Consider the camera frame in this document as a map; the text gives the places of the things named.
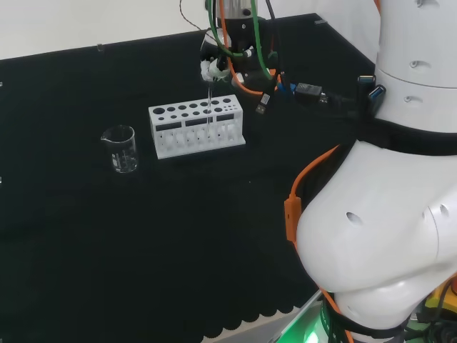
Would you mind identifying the grey adapter box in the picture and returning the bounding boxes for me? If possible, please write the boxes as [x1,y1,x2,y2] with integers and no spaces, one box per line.
[294,81,324,105]

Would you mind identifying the silver USB plug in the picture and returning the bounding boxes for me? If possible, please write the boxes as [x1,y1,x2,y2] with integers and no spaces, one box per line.
[254,92,271,116]

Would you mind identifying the clear glass rod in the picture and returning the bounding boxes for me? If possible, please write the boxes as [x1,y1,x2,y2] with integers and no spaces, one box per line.
[205,79,214,130]

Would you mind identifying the orange cable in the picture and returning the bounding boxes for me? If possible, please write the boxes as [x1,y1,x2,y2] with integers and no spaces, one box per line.
[218,0,278,96]
[283,144,355,343]

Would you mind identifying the small clear glass beaker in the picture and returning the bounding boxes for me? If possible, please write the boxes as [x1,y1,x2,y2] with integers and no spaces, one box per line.
[100,124,139,174]

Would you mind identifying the green cable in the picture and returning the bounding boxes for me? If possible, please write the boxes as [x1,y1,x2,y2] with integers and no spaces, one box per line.
[209,0,275,81]

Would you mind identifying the black bench cloth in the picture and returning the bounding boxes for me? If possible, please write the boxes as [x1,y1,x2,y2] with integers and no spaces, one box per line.
[0,13,457,343]

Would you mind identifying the white test tube rack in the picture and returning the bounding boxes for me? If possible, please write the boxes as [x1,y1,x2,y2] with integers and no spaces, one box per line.
[147,94,247,160]

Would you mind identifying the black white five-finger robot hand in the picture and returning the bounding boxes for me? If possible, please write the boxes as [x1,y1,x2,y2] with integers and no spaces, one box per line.
[199,16,281,93]

